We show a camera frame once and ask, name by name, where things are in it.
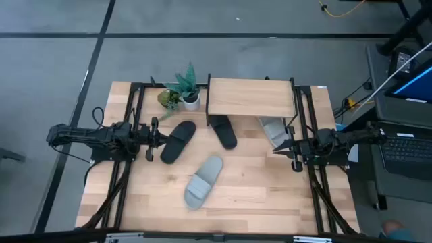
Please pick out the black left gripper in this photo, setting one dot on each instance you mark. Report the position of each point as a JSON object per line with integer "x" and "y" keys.
{"x": 154, "y": 135}

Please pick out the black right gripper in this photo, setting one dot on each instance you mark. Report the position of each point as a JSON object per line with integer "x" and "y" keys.
{"x": 297, "y": 148}

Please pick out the black slide sandal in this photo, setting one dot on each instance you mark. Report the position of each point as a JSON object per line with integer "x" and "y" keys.
{"x": 224, "y": 133}
{"x": 177, "y": 141}

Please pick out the grey slide sandal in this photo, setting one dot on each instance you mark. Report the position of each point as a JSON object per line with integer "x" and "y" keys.
{"x": 204, "y": 182}
{"x": 273, "y": 130}

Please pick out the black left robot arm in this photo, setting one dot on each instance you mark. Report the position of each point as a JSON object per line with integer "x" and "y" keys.
{"x": 84, "y": 135}

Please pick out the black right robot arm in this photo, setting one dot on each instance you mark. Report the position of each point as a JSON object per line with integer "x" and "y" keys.
{"x": 354, "y": 136}

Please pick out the small trailing succulent plant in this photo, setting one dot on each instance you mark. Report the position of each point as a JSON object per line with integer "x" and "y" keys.
{"x": 167, "y": 98}

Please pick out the aloe plant in white pot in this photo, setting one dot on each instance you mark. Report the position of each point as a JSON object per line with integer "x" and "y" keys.
{"x": 191, "y": 101}

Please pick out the small blue object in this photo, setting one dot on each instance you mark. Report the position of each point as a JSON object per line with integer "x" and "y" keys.
{"x": 341, "y": 126}

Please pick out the white paper sheet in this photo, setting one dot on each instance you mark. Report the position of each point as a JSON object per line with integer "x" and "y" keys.
{"x": 353, "y": 153}

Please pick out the white sticker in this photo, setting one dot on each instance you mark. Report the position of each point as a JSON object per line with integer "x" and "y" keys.
{"x": 322, "y": 87}

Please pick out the yellow plug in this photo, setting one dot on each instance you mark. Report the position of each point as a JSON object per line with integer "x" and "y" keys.
{"x": 351, "y": 102}

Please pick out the black laptop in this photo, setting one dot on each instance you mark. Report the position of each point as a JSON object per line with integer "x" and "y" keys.
{"x": 405, "y": 152}

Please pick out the person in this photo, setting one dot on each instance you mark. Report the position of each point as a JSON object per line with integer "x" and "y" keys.
{"x": 393, "y": 227}

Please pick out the black power adapter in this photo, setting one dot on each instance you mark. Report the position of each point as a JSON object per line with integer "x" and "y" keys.
{"x": 403, "y": 60}

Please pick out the monitor with blue screen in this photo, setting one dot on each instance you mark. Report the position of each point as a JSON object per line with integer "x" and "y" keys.
{"x": 418, "y": 84}

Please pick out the dark grey stand foot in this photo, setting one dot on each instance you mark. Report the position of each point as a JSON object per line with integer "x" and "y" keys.
{"x": 10, "y": 155}

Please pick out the black aluminium frame rails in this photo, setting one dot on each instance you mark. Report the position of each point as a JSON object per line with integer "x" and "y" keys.
{"x": 317, "y": 202}
{"x": 140, "y": 101}

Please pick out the black rear frame bar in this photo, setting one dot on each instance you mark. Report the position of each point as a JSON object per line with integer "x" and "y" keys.
{"x": 145, "y": 84}

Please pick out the black frame bar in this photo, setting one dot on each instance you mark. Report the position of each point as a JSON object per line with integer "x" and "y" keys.
{"x": 67, "y": 236}
{"x": 145, "y": 84}

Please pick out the wooden shelf with black frame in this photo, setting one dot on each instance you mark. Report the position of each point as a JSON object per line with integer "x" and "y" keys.
{"x": 249, "y": 98}

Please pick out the silver metal bracket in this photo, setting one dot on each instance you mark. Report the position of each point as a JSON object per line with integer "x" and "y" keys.
{"x": 312, "y": 239}

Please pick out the black front frame bar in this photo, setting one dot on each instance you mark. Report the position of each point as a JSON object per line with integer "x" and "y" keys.
{"x": 67, "y": 236}

